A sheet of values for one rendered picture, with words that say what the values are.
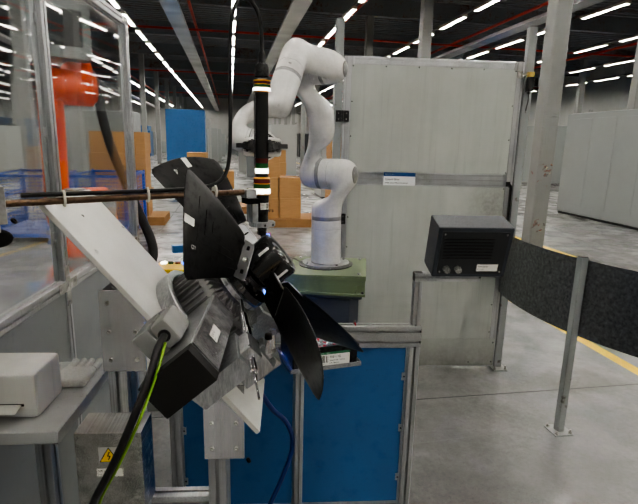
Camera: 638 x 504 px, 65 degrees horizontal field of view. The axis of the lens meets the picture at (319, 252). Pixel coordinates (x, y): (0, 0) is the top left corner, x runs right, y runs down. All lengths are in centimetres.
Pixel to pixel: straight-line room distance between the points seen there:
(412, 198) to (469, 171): 39
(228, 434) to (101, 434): 29
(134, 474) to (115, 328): 34
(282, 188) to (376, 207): 579
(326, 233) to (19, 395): 116
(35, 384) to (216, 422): 42
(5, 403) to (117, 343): 27
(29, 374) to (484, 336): 289
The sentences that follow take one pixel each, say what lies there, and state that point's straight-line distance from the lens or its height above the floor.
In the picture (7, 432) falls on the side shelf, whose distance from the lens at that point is 134.
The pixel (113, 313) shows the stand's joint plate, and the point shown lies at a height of 110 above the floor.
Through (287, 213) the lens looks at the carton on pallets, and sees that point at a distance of 893.
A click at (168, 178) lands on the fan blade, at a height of 140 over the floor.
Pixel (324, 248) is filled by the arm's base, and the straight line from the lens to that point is 196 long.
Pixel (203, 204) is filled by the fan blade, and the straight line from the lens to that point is 102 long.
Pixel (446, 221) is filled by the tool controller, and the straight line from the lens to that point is 174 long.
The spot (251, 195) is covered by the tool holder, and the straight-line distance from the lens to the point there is 128.
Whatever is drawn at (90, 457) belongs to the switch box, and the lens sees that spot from 133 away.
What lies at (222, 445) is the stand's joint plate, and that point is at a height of 75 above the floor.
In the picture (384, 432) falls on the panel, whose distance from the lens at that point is 201.
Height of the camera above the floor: 149
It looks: 12 degrees down
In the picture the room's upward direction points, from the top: 1 degrees clockwise
